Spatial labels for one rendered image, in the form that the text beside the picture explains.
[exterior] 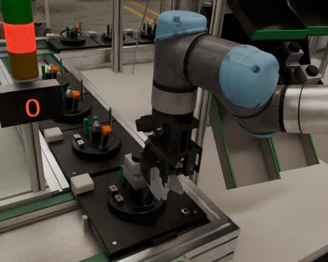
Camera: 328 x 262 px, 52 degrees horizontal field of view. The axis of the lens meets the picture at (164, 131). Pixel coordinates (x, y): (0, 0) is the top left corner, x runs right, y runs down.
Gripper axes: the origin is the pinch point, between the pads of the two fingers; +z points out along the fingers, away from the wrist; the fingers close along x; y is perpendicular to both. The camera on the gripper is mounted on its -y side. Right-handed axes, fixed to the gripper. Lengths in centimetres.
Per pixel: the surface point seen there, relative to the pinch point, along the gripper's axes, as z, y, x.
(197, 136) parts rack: -1.5, -13.1, 19.0
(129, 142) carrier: 9.0, -32.9, 9.6
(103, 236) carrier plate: 9.0, -2.1, -11.3
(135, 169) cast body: -1.3, -7.4, -1.6
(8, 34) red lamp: -28.2, -19.8, -21.0
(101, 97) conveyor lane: 10, -68, 15
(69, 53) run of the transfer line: 11, -126, 21
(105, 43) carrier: 9, -133, 43
